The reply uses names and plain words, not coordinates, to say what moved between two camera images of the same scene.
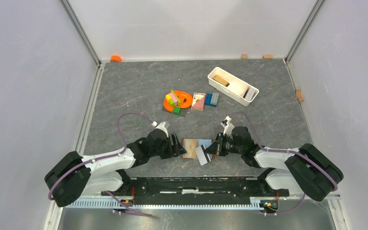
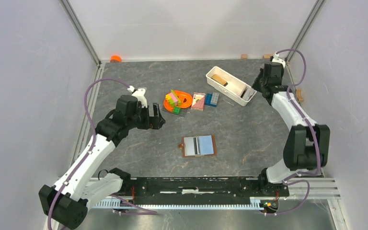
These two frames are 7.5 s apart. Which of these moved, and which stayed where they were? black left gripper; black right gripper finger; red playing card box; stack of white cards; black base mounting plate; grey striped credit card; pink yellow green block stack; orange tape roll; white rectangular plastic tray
Moved: black left gripper; black right gripper finger; grey striped credit card
Stayed: stack of white cards; red playing card box; orange tape roll; black base mounting plate; white rectangular plastic tray; pink yellow green block stack
